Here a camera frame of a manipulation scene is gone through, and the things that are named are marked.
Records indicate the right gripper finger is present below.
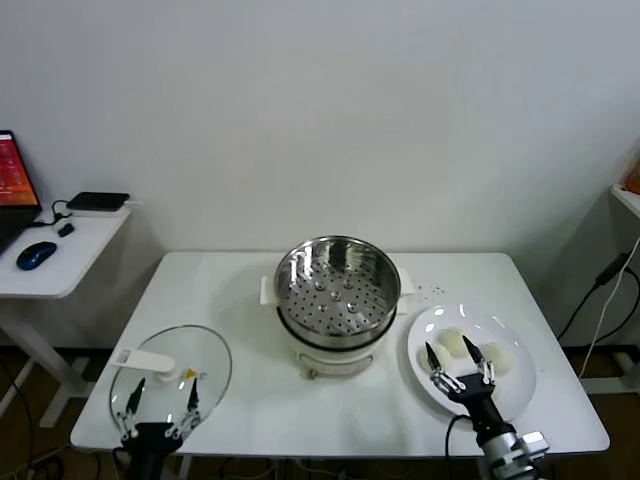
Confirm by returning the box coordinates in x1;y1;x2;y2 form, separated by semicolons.
462;335;497;387
424;341;465;394

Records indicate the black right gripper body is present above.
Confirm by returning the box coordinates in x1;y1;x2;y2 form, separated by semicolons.
448;373;504;432

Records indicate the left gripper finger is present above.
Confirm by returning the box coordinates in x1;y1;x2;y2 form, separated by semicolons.
113;377;147;441
164;378;202;439

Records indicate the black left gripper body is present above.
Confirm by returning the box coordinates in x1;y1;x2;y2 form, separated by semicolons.
122;422;183;456

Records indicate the white steamed baozi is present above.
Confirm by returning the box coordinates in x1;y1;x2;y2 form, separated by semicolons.
474;342;514;376
438;327;471;361
417;343;451;375

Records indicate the perforated steel steamer basket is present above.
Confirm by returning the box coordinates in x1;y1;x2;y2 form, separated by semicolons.
273;235;403;350

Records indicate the white round plate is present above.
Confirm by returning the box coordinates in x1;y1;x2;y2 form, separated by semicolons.
406;303;539;417

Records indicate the white side table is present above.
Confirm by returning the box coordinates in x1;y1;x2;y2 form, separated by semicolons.
0;202;134;429

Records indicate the blue computer mouse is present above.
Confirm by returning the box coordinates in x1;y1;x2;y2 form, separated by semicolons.
15;240;58;271

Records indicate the black flat hard drive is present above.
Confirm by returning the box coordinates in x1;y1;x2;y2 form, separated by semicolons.
66;191;131;212

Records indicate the orange object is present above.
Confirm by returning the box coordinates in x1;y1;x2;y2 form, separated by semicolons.
622;154;640;194

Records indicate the black laptop with red screen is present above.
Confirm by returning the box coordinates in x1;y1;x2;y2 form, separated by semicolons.
0;129;44;254

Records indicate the glass lid with white handle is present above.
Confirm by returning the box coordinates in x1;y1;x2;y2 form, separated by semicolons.
108;324;234;441

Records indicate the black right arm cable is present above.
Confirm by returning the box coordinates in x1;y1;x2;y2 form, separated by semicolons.
443;413;476;459

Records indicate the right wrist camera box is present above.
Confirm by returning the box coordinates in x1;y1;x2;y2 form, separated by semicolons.
519;432;550;457

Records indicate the white hanging cable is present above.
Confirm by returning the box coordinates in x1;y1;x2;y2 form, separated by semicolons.
582;269;632;381

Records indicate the black floor cable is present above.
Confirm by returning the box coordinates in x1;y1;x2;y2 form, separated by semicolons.
0;357;36;436

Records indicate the black power cable with adapter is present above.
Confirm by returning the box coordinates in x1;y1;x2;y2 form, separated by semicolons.
557;252;640;346

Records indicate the thin black desk cable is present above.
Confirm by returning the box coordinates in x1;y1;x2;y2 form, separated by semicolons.
27;199;76;229

